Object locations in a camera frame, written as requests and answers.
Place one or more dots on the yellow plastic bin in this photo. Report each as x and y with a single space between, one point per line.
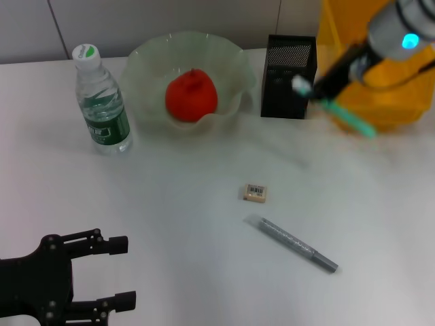
391 102

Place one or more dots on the red-orange orange fruit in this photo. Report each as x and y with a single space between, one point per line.
190 98

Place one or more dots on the grey marker pen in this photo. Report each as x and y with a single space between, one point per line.
292 242

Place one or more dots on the clear green-label water bottle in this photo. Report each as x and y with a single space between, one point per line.
102 102

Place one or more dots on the beige eraser with barcode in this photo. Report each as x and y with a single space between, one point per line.
255 193

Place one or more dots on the black mesh pen holder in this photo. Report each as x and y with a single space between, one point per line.
282 102

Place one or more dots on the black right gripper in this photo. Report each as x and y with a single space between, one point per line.
350 66

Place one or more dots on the pale green wavy glass bowl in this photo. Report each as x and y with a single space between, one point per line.
142 68

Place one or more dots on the mint green pen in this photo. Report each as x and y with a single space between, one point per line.
353 120

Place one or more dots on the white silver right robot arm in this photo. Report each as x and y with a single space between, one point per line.
391 27

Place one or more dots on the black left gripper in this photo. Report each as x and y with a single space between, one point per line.
40 282

